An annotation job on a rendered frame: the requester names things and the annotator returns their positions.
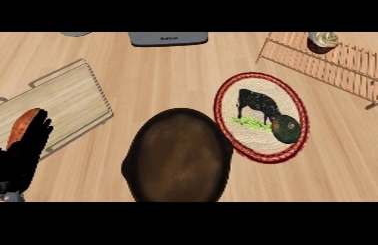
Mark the orange sweet potato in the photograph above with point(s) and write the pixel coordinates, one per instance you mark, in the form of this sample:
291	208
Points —
21	125

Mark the grey rounded object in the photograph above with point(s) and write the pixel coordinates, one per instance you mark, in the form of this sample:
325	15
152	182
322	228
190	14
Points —
75	33

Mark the pale wooden cutting board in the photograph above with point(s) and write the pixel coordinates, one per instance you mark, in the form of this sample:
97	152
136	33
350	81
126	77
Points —
59	100

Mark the green avocado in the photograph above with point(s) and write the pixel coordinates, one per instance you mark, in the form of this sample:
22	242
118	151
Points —
285	129

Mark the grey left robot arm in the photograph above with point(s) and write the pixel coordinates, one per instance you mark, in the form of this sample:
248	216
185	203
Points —
9	196

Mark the oval red-rimmed cow placemat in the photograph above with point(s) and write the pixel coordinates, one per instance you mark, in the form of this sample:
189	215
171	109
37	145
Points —
260	117

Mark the white-frosted chocolate cupcake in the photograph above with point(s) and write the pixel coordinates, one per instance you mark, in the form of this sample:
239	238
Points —
322	42

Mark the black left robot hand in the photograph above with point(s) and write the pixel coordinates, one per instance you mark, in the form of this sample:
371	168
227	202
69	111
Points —
24	152

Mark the dark brown cast-iron pan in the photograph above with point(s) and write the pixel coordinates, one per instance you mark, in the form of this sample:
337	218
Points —
177	155

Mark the grey flat appliance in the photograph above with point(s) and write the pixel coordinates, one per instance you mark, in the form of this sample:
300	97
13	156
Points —
168	38

